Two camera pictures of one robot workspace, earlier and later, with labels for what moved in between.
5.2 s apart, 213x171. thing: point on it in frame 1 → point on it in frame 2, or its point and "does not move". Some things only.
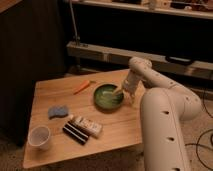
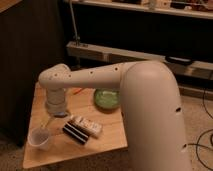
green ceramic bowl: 104,98 does not move
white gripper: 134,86 → 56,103
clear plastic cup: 39,136 does not move
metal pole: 72,13 does not move
